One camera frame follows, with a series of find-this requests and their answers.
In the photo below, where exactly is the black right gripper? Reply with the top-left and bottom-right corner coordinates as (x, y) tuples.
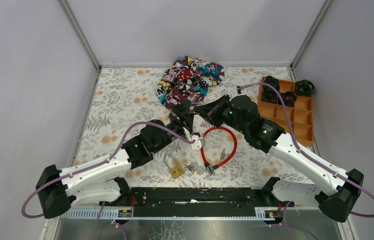
(194, 94), (247, 135)

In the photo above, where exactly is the red cable lock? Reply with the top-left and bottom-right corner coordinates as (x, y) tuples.
(199, 126), (239, 176)

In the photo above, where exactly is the silver padlock key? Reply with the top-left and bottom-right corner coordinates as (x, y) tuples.
(184, 164), (197, 172)

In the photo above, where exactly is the brass padlock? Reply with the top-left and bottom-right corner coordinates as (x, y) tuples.
(163, 154), (185, 180)

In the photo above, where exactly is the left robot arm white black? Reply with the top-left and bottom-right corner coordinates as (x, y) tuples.
(34, 100), (198, 219)

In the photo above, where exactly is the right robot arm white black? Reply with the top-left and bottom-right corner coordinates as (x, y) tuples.
(193, 94), (364, 223)

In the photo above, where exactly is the colourful comic print cloth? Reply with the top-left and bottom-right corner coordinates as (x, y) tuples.
(155, 55), (225, 109)

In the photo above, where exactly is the dark rolled fabric top left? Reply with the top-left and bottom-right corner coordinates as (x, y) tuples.
(264, 75), (280, 91)

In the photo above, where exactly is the dark rolled fabric middle left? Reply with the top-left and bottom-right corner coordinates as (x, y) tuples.
(261, 87), (279, 104)

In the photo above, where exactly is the dark rolled fabric small centre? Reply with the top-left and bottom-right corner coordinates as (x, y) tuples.
(281, 91), (297, 107)

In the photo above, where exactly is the orange wooden compartment tray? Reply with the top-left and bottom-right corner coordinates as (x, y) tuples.
(256, 76), (316, 148)

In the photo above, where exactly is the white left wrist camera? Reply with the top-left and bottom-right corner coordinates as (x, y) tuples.
(183, 127), (205, 150)

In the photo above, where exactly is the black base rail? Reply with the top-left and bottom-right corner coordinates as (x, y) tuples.
(104, 187), (287, 218)

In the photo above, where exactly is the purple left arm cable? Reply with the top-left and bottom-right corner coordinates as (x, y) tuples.
(20, 121), (197, 240)

